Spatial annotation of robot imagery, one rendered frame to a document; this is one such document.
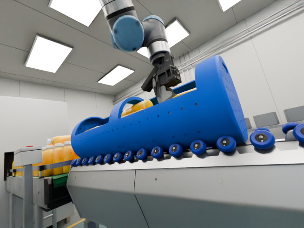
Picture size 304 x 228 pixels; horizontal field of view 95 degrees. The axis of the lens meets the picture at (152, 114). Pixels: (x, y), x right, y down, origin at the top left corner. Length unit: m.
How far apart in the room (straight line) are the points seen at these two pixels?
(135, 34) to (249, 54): 3.81
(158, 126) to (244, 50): 3.87
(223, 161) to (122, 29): 0.43
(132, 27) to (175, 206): 0.53
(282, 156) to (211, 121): 0.15
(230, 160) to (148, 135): 0.26
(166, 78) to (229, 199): 0.39
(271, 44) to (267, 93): 1.04
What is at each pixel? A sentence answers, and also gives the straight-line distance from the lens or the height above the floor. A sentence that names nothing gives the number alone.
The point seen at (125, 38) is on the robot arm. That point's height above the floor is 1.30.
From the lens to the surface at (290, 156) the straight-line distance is 0.40.
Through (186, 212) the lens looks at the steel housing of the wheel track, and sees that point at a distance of 0.49.
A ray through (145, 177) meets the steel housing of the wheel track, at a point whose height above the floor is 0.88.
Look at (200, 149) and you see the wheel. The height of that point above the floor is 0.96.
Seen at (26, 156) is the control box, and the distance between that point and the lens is 1.11.
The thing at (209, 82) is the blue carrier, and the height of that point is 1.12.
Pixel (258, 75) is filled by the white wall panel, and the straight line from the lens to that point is 3.98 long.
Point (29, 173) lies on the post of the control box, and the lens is 1.19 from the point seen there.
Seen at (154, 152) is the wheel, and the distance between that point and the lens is 0.51.
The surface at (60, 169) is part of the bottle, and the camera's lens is 1.20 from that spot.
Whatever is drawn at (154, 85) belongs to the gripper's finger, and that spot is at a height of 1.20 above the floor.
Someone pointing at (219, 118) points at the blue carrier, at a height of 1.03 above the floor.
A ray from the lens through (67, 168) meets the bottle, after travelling 1.15.
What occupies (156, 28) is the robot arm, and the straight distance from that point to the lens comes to 0.62.
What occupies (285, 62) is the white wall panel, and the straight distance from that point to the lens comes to 4.04.
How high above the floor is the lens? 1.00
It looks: 11 degrees up
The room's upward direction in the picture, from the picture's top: 10 degrees counter-clockwise
